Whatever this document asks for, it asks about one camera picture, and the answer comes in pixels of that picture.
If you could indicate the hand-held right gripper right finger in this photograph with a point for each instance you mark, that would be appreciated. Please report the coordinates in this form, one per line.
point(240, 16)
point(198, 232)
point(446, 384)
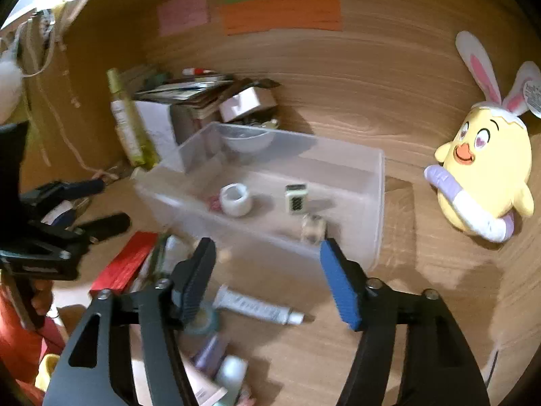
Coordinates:
point(340, 292)

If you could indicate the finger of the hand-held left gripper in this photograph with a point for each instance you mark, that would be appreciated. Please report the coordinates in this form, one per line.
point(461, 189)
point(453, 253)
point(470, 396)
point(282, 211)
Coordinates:
point(107, 225)
point(76, 190)

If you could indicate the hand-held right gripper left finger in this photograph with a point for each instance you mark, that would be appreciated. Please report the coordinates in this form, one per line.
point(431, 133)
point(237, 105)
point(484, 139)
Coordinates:
point(196, 281)

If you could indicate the red box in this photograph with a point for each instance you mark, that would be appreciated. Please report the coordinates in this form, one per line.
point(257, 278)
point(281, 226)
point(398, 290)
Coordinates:
point(122, 262)

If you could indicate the teal tape roll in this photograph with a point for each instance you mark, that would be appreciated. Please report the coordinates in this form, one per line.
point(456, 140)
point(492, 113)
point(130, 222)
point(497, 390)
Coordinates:
point(208, 325)

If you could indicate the white tube with nozzle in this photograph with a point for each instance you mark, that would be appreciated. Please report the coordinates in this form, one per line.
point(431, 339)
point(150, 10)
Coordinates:
point(253, 306)

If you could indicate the purple cosmetic bottle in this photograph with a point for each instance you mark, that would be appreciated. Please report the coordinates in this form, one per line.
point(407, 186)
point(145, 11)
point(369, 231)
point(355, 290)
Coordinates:
point(210, 351)

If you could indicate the pale cosmetic tube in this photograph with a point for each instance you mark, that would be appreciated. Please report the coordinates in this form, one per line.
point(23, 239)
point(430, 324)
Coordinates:
point(202, 385)

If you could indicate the clear plastic storage box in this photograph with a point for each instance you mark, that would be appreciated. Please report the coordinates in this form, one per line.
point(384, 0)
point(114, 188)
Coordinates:
point(353, 186)

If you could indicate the person's left hand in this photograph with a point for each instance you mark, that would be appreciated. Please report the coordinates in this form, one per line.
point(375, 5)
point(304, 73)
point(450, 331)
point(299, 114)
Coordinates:
point(42, 300)

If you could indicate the white cosmetic tube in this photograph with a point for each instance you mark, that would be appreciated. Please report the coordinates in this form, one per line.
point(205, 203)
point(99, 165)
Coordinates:
point(174, 253)

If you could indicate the small pink item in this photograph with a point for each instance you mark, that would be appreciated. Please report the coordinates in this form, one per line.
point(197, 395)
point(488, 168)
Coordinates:
point(214, 204)

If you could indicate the green spray bottle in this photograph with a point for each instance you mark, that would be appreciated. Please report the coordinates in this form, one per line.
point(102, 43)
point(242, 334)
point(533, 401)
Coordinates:
point(126, 124)

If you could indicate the white tape roll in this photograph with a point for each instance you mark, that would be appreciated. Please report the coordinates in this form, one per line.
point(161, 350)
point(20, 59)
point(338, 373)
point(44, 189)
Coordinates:
point(235, 205)

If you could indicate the red cloth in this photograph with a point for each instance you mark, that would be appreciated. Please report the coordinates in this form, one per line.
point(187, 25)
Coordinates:
point(19, 346)

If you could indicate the white round bottle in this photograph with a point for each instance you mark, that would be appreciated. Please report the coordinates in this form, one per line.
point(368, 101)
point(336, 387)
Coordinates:
point(231, 374)

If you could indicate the small white green box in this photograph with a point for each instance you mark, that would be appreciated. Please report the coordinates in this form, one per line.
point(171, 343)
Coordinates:
point(296, 199)

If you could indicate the white paper card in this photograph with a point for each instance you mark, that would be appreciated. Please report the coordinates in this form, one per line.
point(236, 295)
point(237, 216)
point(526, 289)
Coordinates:
point(155, 124)

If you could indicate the brown cardboard box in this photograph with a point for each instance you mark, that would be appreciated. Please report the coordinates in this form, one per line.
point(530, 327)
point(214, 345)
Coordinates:
point(40, 93)

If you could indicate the yellow item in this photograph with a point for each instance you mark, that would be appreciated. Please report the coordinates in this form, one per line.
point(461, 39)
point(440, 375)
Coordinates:
point(47, 370)

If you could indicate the white fluffy item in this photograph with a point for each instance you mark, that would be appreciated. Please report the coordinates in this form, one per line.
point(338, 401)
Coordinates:
point(8, 84)

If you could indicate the stack of booklets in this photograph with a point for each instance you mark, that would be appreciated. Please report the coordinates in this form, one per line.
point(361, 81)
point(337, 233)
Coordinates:
point(190, 91)

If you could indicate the red and white pen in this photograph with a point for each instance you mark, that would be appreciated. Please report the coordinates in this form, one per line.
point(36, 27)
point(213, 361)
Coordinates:
point(198, 70)

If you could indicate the yellow chick plush toy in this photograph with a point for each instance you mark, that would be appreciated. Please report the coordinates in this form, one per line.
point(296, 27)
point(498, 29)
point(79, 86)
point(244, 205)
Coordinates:
point(486, 165)

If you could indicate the pink paper note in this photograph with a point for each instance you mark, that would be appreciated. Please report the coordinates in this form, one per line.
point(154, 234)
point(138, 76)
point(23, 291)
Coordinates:
point(184, 12)

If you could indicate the orange paper note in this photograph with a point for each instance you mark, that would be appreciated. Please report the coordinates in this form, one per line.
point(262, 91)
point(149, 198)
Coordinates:
point(281, 13)

